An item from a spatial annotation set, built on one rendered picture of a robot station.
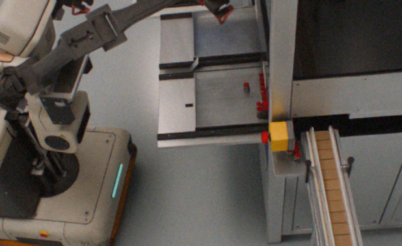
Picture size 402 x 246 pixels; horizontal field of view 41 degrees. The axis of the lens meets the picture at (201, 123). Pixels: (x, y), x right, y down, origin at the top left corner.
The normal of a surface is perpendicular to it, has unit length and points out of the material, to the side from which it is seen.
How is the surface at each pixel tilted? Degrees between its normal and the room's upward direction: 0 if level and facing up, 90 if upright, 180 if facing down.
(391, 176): 90
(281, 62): 90
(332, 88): 90
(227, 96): 0
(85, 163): 0
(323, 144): 0
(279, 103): 90
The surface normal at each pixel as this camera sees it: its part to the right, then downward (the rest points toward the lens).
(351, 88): 0.03, 0.80
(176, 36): -0.09, -0.59
